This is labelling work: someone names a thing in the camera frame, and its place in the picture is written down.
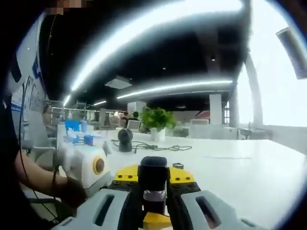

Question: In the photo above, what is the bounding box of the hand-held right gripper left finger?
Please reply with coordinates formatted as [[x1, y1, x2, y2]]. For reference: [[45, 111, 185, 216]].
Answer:
[[76, 164, 144, 230]]

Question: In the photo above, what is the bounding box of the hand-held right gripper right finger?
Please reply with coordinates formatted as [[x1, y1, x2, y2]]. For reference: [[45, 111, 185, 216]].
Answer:
[[166, 166, 242, 230]]

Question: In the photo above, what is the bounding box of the black cylinder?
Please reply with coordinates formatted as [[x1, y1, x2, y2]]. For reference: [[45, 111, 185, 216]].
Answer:
[[137, 156, 168, 192]]

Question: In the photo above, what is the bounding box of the person's left hand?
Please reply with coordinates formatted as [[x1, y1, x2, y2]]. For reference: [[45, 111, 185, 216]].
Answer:
[[53, 176, 88, 209]]

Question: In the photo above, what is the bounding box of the blue white packet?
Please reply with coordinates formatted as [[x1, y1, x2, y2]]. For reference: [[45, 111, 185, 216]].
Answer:
[[62, 134, 84, 144]]

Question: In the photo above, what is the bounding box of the blue storage box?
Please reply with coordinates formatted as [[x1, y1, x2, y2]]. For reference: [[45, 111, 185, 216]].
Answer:
[[64, 119, 87, 132]]

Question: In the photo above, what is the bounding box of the white table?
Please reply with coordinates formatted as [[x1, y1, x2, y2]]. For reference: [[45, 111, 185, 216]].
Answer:
[[56, 130, 307, 230]]

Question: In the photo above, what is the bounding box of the black round desk device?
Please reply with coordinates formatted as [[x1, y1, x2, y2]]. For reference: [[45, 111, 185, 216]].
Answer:
[[117, 128, 134, 152]]

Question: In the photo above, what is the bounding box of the metal shelf rack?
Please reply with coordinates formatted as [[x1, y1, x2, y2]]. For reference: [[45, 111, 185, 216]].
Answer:
[[75, 100, 89, 120]]

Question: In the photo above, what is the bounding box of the potted green plant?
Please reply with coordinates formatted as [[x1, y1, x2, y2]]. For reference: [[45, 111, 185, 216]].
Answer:
[[139, 107, 177, 142]]

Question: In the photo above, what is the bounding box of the ceiling air vent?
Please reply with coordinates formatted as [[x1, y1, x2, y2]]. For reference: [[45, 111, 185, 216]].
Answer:
[[105, 76, 133, 89]]

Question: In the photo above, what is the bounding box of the metal sink with faucet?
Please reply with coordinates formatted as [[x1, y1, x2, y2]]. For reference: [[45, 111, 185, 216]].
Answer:
[[238, 121, 273, 141]]

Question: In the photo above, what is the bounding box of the white square pillar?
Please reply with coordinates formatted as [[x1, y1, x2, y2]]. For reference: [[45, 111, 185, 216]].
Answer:
[[209, 93, 223, 125]]

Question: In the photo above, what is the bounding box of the long ceiling light strip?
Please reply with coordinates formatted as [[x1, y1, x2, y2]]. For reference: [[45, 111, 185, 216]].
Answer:
[[117, 80, 234, 100], [71, 0, 243, 92]]

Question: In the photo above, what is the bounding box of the window with white blinds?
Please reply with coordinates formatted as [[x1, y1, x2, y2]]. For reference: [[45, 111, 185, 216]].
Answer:
[[236, 0, 307, 128]]

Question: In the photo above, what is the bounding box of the thin black device cable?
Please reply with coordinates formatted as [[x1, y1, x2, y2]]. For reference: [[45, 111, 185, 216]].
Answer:
[[18, 79, 60, 223]]

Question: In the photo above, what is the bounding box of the blue white wall board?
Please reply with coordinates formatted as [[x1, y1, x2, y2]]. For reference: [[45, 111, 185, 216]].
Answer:
[[24, 55, 48, 113]]

